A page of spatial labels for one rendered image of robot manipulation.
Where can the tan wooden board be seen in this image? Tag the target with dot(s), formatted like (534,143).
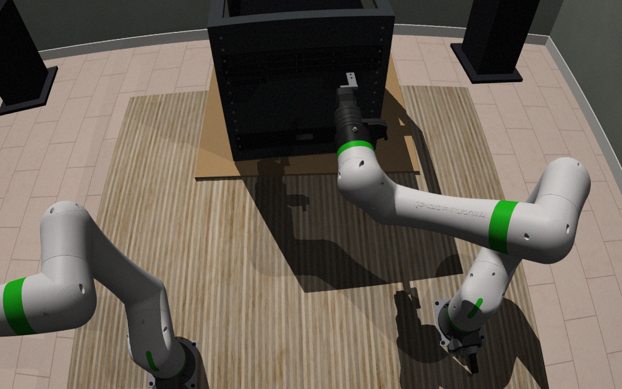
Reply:
(395,155)

